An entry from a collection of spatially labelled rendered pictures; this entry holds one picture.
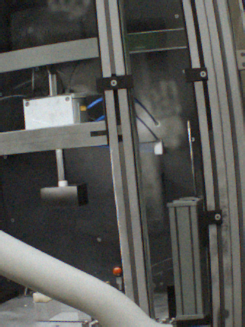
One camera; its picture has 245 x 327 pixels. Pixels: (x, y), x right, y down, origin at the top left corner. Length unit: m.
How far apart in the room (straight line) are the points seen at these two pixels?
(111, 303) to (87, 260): 1.07
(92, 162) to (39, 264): 1.04
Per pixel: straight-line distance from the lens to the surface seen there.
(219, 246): 1.77
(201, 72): 1.74
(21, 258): 1.25
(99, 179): 2.26
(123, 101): 1.78
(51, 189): 2.04
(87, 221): 2.29
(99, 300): 1.24
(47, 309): 2.01
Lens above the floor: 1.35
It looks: 3 degrees down
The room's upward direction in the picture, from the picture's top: 6 degrees counter-clockwise
